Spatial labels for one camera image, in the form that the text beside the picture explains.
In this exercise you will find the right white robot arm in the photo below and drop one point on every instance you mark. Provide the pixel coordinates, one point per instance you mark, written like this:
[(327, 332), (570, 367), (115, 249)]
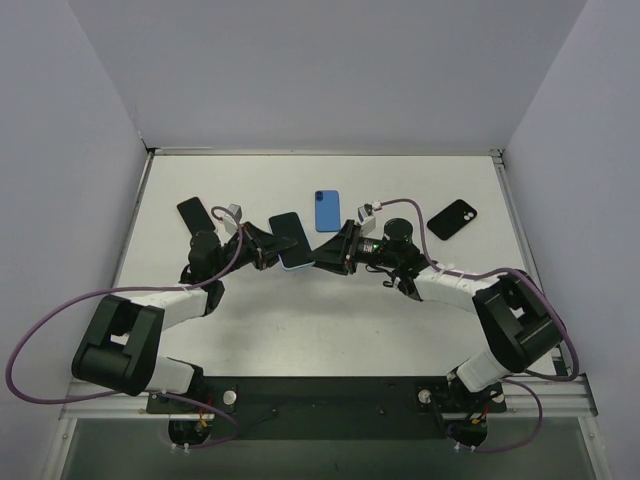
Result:
[(517, 327)]

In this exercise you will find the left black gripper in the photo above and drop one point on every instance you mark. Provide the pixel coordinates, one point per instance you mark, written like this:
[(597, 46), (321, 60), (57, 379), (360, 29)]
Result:
[(251, 245)]

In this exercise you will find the light blue cased phone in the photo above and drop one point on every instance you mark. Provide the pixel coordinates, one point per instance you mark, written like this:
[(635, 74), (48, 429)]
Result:
[(288, 225)]

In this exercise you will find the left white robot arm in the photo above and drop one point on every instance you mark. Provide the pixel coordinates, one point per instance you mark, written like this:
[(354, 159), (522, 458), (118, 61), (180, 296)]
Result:
[(120, 348)]

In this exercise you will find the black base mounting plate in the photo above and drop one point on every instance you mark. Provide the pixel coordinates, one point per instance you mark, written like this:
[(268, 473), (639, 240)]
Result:
[(332, 408)]

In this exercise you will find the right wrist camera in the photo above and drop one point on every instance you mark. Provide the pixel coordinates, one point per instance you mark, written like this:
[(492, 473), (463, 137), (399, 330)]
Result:
[(367, 216)]

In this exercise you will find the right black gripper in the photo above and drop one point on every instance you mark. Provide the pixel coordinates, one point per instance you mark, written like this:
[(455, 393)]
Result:
[(350, 248)]

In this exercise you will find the aluminium front rail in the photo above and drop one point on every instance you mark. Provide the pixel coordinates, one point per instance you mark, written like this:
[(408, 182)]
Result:
[(570, 399)]

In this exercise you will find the beige cased phone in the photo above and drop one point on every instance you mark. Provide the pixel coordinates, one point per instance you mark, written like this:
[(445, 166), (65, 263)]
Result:
[(195, 216)]

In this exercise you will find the black phone case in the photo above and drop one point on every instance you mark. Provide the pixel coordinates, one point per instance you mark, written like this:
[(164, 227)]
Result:
[(453, 218)]

